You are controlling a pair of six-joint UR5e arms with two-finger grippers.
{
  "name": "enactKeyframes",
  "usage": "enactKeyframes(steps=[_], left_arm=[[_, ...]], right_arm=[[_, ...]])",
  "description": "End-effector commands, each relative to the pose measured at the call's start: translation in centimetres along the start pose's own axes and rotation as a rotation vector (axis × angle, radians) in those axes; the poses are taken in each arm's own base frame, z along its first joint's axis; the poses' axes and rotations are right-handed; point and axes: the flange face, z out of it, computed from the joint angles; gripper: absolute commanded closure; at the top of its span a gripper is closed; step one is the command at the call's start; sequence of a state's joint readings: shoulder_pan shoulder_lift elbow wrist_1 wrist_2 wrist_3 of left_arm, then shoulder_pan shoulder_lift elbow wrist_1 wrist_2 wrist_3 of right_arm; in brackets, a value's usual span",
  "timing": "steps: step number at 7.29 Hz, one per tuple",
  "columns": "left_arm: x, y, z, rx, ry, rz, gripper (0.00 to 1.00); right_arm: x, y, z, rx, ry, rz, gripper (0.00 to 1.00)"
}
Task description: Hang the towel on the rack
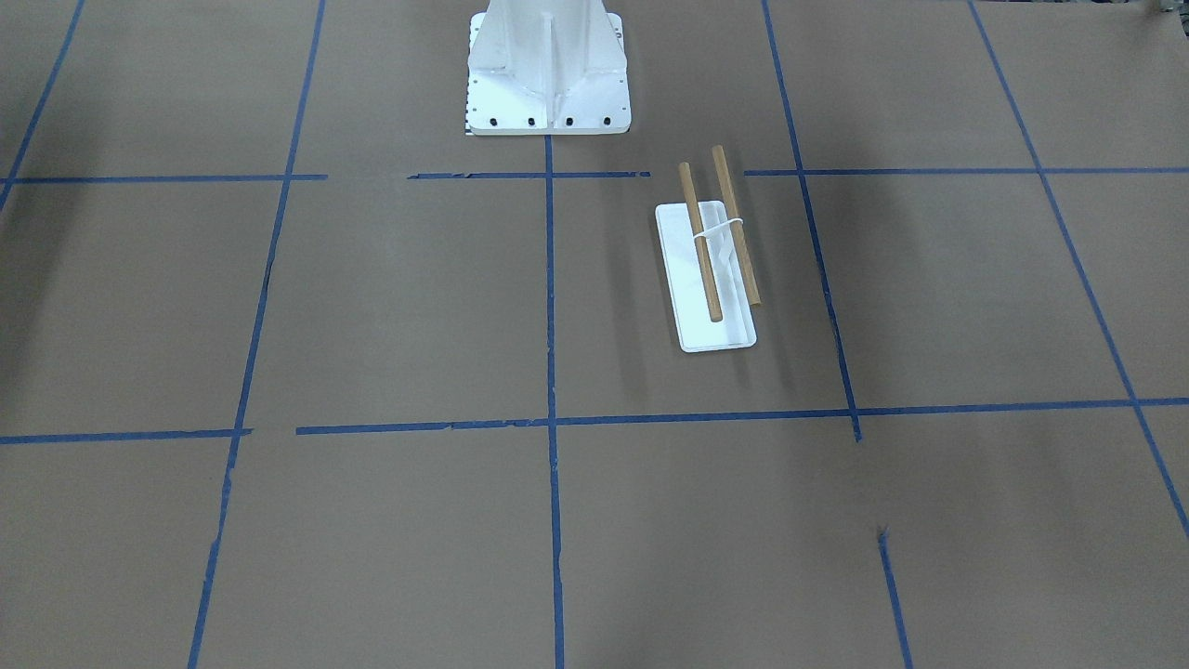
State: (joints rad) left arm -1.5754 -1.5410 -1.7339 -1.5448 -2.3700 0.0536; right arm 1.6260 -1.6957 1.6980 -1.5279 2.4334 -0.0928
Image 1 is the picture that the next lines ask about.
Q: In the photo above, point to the white rack base tray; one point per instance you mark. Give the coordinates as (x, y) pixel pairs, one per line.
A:
(696, 333)

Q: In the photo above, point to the white rubber band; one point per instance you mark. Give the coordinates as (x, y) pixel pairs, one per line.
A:
(724, 233)

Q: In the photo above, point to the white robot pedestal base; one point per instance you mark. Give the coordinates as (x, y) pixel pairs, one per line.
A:
(538, 68)

